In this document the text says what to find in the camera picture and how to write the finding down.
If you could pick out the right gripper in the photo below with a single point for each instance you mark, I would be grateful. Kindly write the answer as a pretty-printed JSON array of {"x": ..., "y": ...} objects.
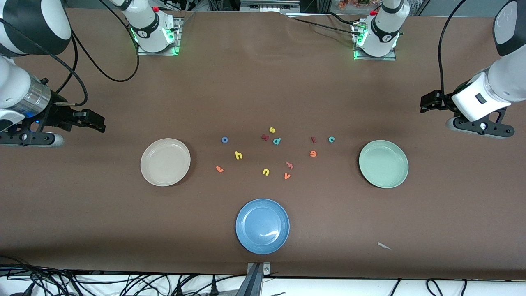
[{"x": 57, "y": 115}]

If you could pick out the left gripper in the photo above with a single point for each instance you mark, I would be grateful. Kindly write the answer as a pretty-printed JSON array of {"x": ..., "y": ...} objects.
[{"x": 444, "y": 102}]

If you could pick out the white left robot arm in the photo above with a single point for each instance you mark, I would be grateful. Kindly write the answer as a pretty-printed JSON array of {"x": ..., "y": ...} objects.
[{"x": 509, "y": 78}]

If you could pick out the green plate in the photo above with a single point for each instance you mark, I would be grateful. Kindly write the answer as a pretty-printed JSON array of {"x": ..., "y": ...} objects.
[{"x": 383, "y": 164}]

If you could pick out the beige brown plate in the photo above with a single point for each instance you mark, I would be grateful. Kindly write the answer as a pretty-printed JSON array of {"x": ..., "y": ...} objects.
[{"x": 165, "y": 162}]

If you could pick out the orange floral clutter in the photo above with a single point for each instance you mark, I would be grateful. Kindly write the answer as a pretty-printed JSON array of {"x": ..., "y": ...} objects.
[{"x": 353, "y": 3}]

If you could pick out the white paper scrap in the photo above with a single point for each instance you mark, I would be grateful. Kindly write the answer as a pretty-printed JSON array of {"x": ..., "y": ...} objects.
[{"x": 384, "y": 246}]

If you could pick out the brown paper table cover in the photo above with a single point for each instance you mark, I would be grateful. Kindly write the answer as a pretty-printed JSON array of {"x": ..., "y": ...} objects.
[{"x": 263, "y": 82}]

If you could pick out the silver power strip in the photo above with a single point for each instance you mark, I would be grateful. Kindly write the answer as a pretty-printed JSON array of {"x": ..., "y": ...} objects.
[{"x": 267, "y": 5}]

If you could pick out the blue plate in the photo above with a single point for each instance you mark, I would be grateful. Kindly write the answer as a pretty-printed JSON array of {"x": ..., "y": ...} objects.
[{"x": 262, "y": 226}]

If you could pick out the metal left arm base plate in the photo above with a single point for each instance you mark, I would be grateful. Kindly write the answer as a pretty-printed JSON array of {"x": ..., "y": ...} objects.
[{"x": 374, "y": 58}]

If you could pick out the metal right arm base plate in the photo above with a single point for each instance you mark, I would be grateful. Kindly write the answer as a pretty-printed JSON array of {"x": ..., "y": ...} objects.
[{"x": 177, "y": 41}]

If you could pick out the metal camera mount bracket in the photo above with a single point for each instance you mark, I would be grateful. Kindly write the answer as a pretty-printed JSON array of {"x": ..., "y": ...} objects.
[{"x": 254, "y": 283}]

